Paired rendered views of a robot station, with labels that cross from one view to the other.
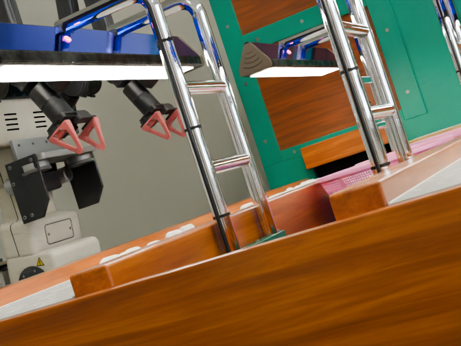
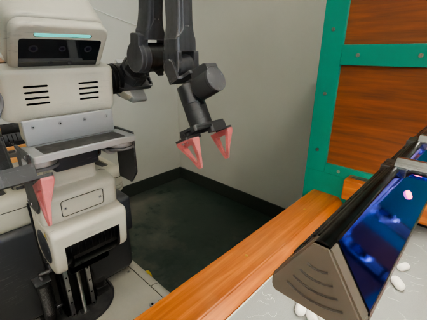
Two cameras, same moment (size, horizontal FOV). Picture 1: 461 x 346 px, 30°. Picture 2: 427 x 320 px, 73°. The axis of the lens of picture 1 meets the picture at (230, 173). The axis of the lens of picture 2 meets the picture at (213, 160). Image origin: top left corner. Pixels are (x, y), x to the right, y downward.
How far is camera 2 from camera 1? 1.82 m
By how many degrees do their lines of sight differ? 29
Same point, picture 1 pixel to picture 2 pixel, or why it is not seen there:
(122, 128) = (244, 54)
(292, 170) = (328, 183)
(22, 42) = not seen: outside the picture
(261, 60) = (340, 309)
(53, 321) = not seen: outside the picture
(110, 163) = (232, 72)
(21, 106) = (59, 76)
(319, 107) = (384, 148)
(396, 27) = not seen: outside the picture
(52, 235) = (71, 208)
